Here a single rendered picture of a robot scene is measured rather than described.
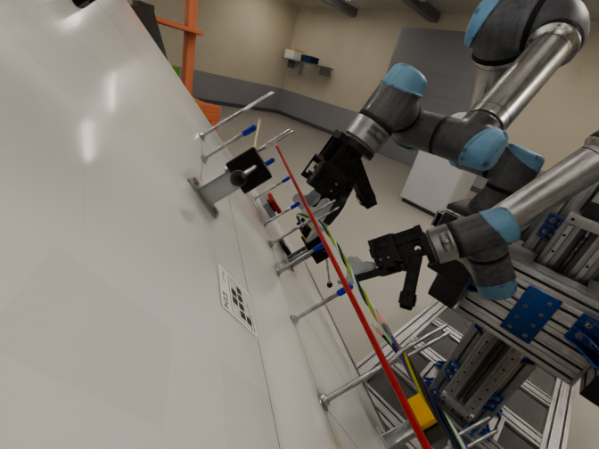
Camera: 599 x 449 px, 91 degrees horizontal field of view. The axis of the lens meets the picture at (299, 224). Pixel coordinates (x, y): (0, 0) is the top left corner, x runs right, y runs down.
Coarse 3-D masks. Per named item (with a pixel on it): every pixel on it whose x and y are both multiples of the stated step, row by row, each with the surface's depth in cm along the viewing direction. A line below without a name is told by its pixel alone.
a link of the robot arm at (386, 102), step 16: (400, 64) 51; (384, 80) 52; (400, 80) 51; (416, 80) 50; (384, 96) 52; (400, 96) 51; (416, 96) 52; (368, 112) 53; (384, 112) 52; (400, 112) 52; (416, 112) 55; (384, 128) 53; (400, 128) 57
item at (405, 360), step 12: (372, 324) 33; (384, 324) 30; (384, 336) 31; (408, 360) 28; (408, 372) 27; (420, 384) 26; (432, 396) 25; (432, 408) 24; (444, 420) 23; (444, 432) 23; (456, 432) 23; (456, 444) 22
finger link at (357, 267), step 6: (348, 258) 66; (354, 258) 65; (354, 264) 65; (360, 264) 65; (366, 264) 64; (372, 264) 64; (354, 270) 65; (360, 270) 64; (348, 276) 65; (348, 282) 65
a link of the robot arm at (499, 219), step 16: (496, 208) 56; (448, 224) 59; (464, 224) 57; (480, 224) 56; (496, 224) 54; (512, 224) 54; (464, 240) 56; (480, 240) 55; (496, 240) 55; (512, 240) 55; (464, 256) 58; (480, 256) 57; (496, 256) 56
